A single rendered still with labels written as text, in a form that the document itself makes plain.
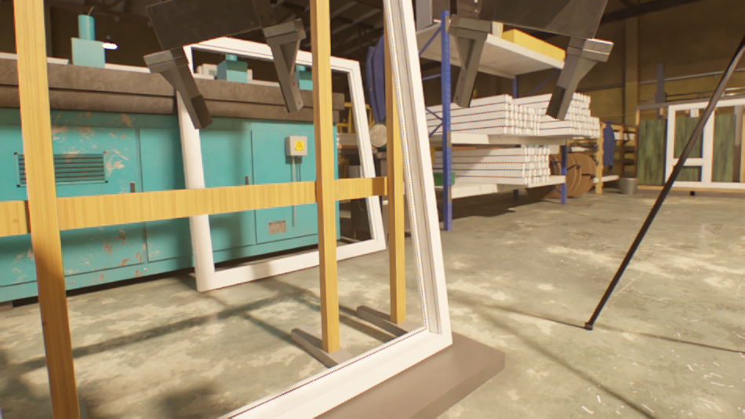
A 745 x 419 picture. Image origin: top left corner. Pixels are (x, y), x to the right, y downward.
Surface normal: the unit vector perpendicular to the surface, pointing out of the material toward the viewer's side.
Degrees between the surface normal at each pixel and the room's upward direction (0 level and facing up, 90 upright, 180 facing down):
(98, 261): 90
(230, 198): 90
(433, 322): 90
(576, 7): 113
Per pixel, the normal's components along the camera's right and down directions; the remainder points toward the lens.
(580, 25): 0.11, 0.46
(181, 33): -0.11, 0.47
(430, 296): -0.77, 0.07
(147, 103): 0.64, 0.04
